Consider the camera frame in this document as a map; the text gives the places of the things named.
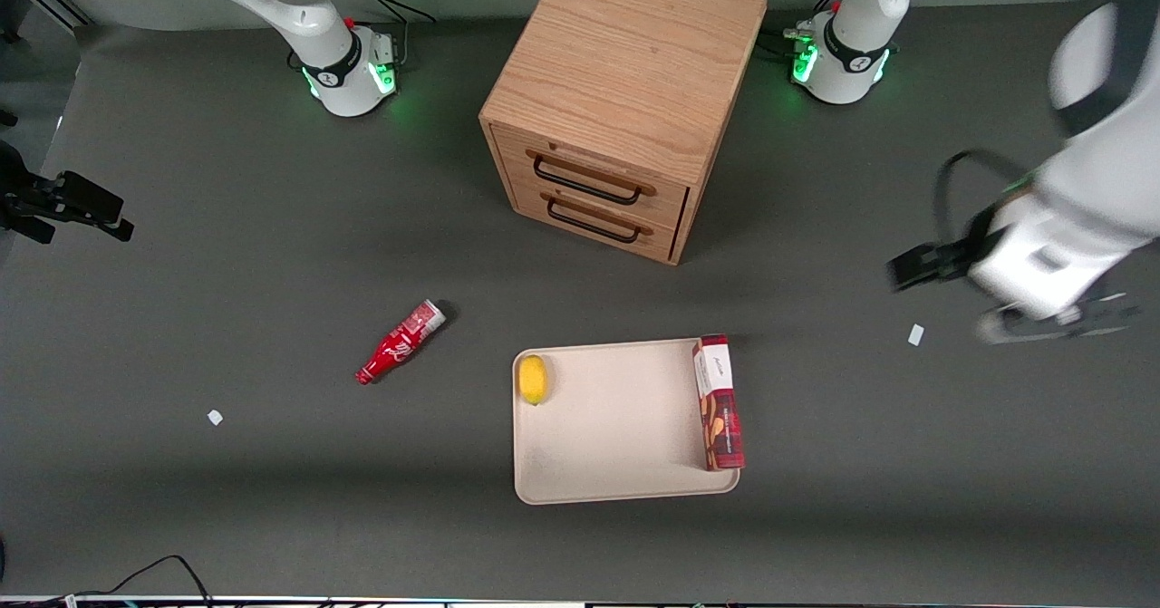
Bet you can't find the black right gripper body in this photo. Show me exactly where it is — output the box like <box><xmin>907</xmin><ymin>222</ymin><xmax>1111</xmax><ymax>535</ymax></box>
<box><xmin>0</xmin><ymin>141</ymin><xmax>64</xmax><ymax>245</ymax></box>

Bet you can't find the red cookie box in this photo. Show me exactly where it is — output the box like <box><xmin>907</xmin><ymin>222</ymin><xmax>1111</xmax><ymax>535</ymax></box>
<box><xmin>692</xmin><ymin>333</ymin><xmax>747</xmax><ymax>472</ymax></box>

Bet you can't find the cream plastic tray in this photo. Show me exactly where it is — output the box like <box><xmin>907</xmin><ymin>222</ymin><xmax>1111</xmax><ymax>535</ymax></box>
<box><xmin>512</xmin><ymin>337</ymin><xmax>741</xmax><ymax>506</ymax></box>

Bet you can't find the wooden drawer front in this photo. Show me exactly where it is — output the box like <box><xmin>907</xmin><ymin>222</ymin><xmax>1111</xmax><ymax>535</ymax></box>
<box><xmin>489</xmin><ymin>125</ymin><xmax>691</xmax><ymax>228</ymax></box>
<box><xmin>503</xmin><ymin>171</ymin><xmax>685</xmax><ymax>263</ymax></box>

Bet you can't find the red cola bottle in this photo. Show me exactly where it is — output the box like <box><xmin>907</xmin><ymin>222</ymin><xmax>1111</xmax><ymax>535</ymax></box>
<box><xmin>355</xmin><ymin>299</ymin><xmax>448</xmax><ymax>386</ymax></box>

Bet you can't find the grey table mat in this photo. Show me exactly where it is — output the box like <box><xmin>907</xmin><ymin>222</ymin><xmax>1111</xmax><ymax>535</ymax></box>
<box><xmin>0</xmin><ymin>0</ymin><xmax>1160</xmax><ymax>604</ymax></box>

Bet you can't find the wooden drawer cabinet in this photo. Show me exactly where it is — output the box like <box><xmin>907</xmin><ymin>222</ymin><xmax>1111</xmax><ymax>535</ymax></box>
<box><xmin>478</xmin><ymin>0</ymin><xmax>769</xmax><ymax>266</ymax></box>

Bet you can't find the yellow lemon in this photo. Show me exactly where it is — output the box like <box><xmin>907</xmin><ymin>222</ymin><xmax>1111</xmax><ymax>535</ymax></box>
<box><xmin>517</xmin><ymin>354</ymin><xmax>549</xmax><ymax>406</ymax></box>

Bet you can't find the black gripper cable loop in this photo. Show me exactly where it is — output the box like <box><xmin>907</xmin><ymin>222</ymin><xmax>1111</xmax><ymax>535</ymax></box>
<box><xmin>936</xmin><ymin>150</ymin><xmax>1034</xmax><ymax>246</ymax></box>

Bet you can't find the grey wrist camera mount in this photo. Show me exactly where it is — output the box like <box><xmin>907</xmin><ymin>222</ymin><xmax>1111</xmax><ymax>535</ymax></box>
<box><xmin>977</xmin><ymin>293</ymin><xmax>1141</xmax><ymax>346</ymax></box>

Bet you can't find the black left arm base cable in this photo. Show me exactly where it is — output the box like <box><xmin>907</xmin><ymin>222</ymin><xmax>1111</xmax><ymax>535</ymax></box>
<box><xmin>759</xmin><ymin>0</ymin><xmax>848</xmax><ymax>56</ymax></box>

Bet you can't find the black metal drawer handle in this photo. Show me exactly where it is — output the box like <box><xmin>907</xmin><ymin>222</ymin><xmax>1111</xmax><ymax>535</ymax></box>
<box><xmin>546</xmin><ymin>198</ymin><xmax>641</xmax><ymax>245</ymax></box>
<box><xmin>532</xmin><ymin>155</ymin><xmax>643</xmax><ymax>206</ymax></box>

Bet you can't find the black floor cable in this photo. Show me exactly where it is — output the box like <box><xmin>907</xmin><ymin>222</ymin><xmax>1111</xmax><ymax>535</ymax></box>
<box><xmin>72</xmin><ymin>555</ymin><xmax>215</xmax><ymax>605</ymax></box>

